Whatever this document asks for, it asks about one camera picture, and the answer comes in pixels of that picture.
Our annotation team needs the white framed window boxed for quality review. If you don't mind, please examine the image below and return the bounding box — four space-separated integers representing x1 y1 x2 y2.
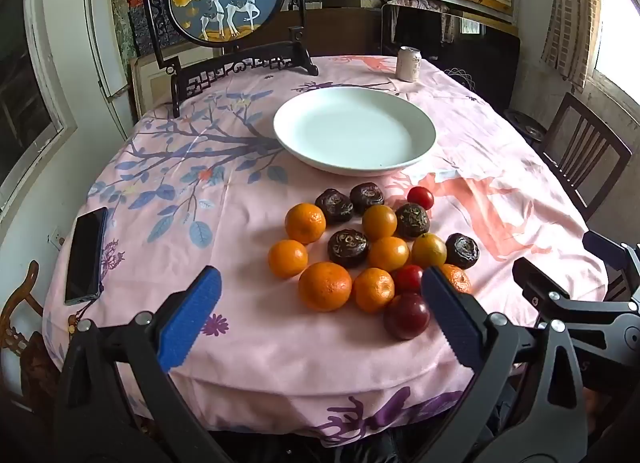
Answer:
0 18 76 208

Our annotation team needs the carved wooden chair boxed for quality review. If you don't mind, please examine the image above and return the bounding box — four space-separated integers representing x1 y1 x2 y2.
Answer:
0 260 61 404

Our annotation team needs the dark round stool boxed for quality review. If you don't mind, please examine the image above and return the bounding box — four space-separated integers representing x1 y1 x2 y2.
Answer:
505 110 548 144

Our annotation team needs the dark slatted wooden chair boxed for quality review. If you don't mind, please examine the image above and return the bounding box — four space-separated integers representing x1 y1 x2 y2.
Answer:
537 93 633 221

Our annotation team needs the large mandarin orange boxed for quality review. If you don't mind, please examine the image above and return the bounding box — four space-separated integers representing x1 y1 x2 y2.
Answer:
298 261 353 313

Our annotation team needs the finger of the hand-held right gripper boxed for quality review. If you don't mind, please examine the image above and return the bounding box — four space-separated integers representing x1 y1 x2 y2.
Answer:
582 230 640 302
511 257 630 328

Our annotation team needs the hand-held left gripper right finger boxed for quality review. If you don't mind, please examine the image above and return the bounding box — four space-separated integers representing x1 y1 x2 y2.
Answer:
421 265 591 463

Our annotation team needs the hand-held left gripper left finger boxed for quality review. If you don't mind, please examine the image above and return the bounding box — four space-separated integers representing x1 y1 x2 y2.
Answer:
54 265 236 463

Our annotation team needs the leaning picture frame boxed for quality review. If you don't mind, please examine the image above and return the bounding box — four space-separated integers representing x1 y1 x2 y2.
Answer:
130 50 201 118

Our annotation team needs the white door panel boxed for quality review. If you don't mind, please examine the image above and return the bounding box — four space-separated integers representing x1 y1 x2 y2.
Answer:
82 0 131 98

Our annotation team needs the pink floral tablecloth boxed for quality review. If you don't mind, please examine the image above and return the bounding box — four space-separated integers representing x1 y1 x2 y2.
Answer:
42 55 608 446

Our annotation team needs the white plate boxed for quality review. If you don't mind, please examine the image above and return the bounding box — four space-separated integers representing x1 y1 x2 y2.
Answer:
273 87 437 177

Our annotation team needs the green marble slab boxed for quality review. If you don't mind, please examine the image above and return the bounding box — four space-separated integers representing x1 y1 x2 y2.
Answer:
109 0 138 64

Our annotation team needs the dark red plum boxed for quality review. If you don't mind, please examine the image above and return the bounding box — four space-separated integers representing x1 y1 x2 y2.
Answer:
383 293 431 341

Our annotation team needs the black glass cabinet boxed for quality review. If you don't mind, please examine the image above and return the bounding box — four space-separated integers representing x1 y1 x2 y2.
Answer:
382 3 521 108

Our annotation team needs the brick pattern curtain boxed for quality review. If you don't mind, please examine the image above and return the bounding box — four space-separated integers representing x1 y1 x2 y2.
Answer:
542 0 601 88

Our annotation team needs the dark water chestnut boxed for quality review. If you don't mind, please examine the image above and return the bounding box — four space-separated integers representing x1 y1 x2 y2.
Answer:
444 233 480 270
314 188 355 224
327 229 370 269
394 203 431 240
349 183 385 215

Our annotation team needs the yellowish mandarin orange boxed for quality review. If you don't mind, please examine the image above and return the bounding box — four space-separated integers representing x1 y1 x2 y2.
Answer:
411 233 448 269

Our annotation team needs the pale drink can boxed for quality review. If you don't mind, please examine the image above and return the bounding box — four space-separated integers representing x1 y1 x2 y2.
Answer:
396 46 422 82

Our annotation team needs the stack of patterned boxes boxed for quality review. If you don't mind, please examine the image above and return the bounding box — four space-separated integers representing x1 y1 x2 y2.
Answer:
127 0 173 56

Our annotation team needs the red cherry tomato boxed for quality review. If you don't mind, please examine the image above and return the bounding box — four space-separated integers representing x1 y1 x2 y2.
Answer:
406 186 435 211
393 265 425 295

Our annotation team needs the bright window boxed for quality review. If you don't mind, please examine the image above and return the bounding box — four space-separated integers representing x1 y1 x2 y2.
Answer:
595 0 640 88

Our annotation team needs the black smartphone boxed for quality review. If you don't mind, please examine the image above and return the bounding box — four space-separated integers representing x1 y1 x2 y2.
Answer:
64 207 109 306

